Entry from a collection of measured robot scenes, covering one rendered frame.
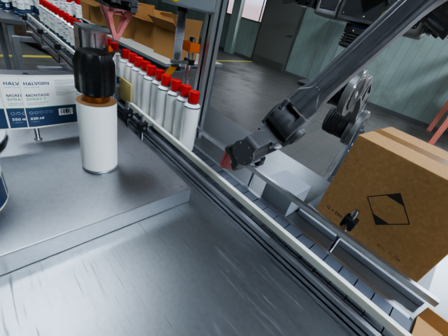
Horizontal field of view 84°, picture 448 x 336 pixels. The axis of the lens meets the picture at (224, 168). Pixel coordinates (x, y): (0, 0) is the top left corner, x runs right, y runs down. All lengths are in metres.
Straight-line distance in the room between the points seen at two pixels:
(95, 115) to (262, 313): 0.56
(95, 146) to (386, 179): 0.73
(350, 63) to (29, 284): 0.71
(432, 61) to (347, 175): 7.04
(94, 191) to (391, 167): 0.73
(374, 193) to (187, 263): 0.51
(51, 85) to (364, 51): 0.76
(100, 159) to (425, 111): 7.54
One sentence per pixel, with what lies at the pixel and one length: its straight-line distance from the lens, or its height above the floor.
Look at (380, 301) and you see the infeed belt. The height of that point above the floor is 0.88.
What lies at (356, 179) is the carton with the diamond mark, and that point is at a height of 1.01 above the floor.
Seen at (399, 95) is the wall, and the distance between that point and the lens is 7.80.
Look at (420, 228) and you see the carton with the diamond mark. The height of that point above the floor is 0.99.
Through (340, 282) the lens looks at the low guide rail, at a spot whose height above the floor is 0.91.
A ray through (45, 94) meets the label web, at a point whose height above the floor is 1.01.
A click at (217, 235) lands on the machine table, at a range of 0.67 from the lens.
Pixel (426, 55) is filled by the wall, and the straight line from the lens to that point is 7.75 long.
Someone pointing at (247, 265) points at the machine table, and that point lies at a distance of 0.63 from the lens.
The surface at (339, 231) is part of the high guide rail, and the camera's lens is 0.63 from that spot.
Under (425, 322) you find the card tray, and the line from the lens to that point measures 0.80.
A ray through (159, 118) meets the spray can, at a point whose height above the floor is 0.93.
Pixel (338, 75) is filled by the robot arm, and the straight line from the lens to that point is 0.55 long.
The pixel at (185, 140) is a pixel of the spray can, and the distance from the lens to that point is 0.84.
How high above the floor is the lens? 1.32
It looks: 32 degrees down
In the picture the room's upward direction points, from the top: 15 degrees clockwise
